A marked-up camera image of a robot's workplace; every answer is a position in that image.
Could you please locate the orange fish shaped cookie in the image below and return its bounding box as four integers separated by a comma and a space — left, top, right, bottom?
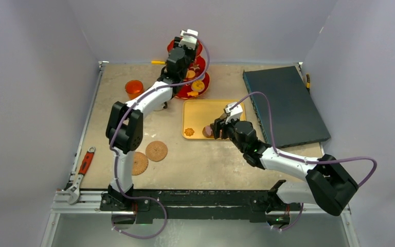
187, 91, 199, 98

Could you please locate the red three-tier cake stand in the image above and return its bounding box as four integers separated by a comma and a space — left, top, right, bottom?
176, 40, 210, 99

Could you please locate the round orange cookie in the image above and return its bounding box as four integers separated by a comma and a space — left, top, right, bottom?
186, 69, 196, 80

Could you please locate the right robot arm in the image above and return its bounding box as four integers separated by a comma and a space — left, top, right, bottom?
209, 118, 359, 216

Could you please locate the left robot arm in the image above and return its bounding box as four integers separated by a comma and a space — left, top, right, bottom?
105, 45, 197, 210

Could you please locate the yellow serving tray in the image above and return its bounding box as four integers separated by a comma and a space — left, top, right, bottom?
181, 99, 236, 140

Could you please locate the flower shaped cookie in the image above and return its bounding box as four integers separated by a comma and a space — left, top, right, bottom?
184, 128, 195, 136

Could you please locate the yellow iced donut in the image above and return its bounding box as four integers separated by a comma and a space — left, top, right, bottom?
191, 80, 206, 93

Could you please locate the white ribbed mug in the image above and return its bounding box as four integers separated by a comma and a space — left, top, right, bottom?
154, 102, 168, 111

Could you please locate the orange mug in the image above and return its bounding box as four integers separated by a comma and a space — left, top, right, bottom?
124, 80, 145, 100

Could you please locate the silver wrench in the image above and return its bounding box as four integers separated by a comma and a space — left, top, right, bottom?
66, 147, 96, 205

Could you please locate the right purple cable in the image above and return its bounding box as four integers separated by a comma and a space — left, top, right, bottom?
229, 91, 378, 233

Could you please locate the purple cable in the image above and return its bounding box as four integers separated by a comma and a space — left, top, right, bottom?
229, 91, 378, 233
109, 32, 211, 239

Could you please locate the black base frame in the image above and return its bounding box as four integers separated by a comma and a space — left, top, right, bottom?
100, 188, 300, 224

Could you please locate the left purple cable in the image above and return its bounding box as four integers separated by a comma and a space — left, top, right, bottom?
109, 32, 211, 239

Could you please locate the yellow handled screwdriver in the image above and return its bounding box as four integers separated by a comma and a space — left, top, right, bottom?
306, 74, 311, 92

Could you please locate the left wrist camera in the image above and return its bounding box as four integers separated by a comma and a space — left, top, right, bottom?
178, 29, 199, 50

